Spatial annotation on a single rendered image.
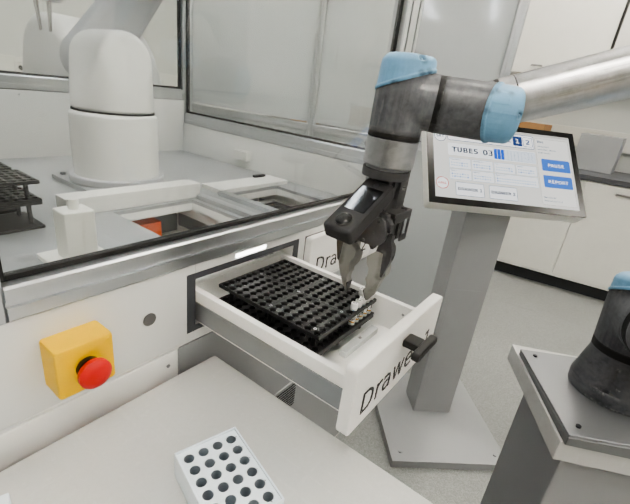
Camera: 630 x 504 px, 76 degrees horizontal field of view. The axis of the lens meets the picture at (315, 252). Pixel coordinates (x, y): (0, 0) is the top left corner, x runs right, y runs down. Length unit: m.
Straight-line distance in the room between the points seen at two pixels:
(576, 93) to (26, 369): 0.84
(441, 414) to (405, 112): 1.50
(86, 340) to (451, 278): 1.23
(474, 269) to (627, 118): 2.85
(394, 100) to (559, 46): 3.31
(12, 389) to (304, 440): 0.38
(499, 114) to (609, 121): 3.62
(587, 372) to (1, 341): 0.90
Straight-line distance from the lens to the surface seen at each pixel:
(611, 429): 0.86
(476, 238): 1.51
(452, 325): 1.64
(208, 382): 0.73
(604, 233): 3.58
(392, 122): 0.58
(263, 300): 0.68
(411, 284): 2.45
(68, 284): 0.59
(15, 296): 0.58
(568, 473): 0.93
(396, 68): 0.58
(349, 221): 0.54
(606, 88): 0.75
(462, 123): 0.58
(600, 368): 0.89
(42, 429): 0.70
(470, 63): 2.24
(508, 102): 0.59
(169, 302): 0.69
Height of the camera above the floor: 1.24
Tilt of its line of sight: 22 degrees down
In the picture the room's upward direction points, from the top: 7 degrees clockwise
